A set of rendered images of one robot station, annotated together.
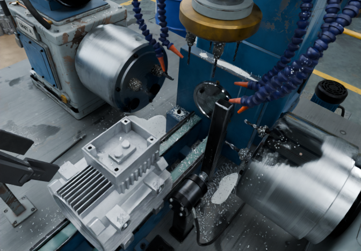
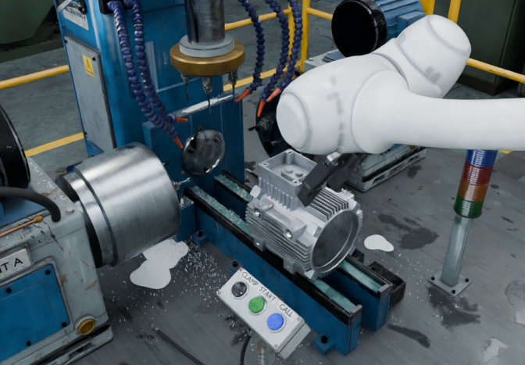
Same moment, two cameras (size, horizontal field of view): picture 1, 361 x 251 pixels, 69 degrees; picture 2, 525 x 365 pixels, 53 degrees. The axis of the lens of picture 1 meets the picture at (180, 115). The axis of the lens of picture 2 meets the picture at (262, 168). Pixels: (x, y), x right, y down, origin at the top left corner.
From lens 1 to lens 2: 1.12 m
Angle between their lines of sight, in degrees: 58
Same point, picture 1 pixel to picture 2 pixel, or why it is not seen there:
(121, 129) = (265, 177)
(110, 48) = (133, 171)
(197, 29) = (232, 65)
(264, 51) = (192, 80)
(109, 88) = (175, 203)
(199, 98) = (189, 162)
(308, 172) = not seen: hidden behind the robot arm
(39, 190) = not seen: outside the picture
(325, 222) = not seen: hidden behind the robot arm
